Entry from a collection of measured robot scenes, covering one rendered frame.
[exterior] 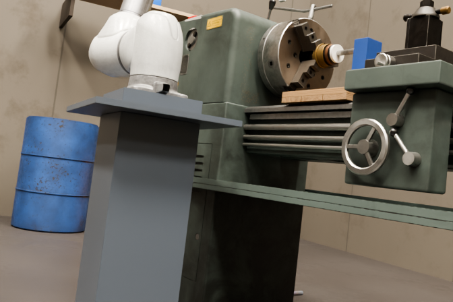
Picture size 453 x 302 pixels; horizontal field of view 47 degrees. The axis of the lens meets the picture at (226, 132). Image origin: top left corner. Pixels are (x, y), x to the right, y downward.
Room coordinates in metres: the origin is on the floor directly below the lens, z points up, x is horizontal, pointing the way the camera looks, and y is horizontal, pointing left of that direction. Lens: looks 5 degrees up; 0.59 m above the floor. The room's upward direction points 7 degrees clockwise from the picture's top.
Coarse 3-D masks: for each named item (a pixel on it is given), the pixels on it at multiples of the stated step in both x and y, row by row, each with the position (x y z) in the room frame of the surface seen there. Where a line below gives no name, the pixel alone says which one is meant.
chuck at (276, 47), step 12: (288, 24) 1.98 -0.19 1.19; (312, 24) 2.04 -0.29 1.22; (276, 36) 1.98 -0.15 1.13; (288, 36) 1.97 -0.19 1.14; (324, 36) 2.09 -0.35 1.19; (264, 48) 2.01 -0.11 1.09; (276, 48) 1.96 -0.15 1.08; (288, 48) 1.97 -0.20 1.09; (300, 48) 2.01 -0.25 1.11; (264, 60) 2.01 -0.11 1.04; (276, 60) 1.96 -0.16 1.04; (288, 60) 1.98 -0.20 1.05; (300, 60) 2.14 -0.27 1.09; (276, 72) 1.98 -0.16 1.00; (288, 72) 1.98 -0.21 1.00; (324, 72) 2.10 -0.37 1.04; (276, 84) 2.03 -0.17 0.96; (288, 84) 1.99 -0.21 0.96; (312, 84) 2.06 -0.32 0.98; (324, 84) 2.11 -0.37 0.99
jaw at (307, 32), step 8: (296, 24) 1.99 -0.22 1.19; (304, 24) 1.96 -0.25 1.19; (296, 32) 1.99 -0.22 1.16; (304, 32) 1.96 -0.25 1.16; (312, 32) 1.98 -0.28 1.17; (304, 40) 1.98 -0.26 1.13; (312, 40) 1.97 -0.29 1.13; (320, 40) 1.96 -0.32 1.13; (304, 48) 2.00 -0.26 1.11; (312, 48) 1.97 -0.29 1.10
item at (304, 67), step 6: (312, 60) 1.97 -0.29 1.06; (300, 66) 2.01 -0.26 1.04; (306, 66) 1.98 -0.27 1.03; (312, 66) 1.96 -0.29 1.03; (318, 66) 1.97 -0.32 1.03; (300, 72) 1.99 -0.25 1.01; (306, 72) 1.96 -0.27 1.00; (312, 72) 1.98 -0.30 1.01; (294, 78) 1.99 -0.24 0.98; (300, 78) 1.97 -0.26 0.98; (306, 78) 1.99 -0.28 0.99; (294, 84) 2.00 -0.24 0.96; (300, 84) 1.97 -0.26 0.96; (294, 90) 2.01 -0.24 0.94
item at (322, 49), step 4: (320, 44) 1.96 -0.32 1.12; (324, 44) 1.94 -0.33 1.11; (328, 44) 1.94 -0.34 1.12; (332, 44) 1.91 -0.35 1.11; (316, 48) 1.95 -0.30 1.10; (320, 48) 1.94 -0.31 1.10; (324, 48) 1.93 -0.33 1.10; (328, 48) 1.91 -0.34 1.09; (316, 52) 1.95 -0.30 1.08; (320, 52) 1.93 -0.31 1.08; (324, 52) 1.92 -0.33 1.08; (328, 52) 1.90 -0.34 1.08; (312, 56) 1.98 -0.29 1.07; (316, 56) 1.95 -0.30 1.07; (320, 56) 1.93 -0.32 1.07; (324, 56) 1.92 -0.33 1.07; (328, 56) 1.91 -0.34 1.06; (316, 60) 1.95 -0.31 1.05; (320, 60) 1.94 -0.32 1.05; (324, 60) 1.93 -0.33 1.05; (328, 60) 1.92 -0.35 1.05; (320, 64) 1.96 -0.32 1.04; (324, 64) 1.94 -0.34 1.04; (328, 64) 1.95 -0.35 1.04; (332, 64) 1.93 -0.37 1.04
